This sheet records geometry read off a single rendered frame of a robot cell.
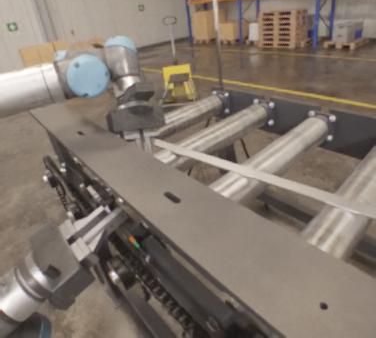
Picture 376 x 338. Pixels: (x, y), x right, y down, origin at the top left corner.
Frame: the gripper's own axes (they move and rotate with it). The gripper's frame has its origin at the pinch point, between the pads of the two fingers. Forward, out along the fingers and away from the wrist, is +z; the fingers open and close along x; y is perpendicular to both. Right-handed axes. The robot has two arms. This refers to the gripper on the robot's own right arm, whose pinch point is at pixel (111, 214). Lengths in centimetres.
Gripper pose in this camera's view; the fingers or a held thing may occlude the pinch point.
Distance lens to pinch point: 49.0
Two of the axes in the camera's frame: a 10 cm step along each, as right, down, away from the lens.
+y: -2.6, -7.1, -6.6
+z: 7.1, -6.0, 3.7
